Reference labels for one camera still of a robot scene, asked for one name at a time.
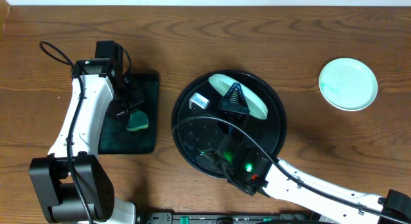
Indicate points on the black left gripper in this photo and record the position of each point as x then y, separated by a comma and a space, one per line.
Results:
133, 100

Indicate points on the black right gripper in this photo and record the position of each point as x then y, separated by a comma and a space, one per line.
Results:
237, 109

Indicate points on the mint plate with green stain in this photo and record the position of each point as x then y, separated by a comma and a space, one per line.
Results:
222, 83

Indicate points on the yellow green-stained sponge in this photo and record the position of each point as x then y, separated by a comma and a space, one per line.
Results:
137, 121

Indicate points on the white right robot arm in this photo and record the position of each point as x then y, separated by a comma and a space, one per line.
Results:
285, 182

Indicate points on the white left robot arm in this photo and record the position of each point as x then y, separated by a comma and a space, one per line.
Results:
70, 183

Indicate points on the black round tray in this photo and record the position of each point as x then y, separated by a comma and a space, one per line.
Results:
183, 119

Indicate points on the black rectangular tray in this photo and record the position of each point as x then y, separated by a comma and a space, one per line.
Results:
116, 139

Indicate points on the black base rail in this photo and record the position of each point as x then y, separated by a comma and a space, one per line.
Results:
169, 218

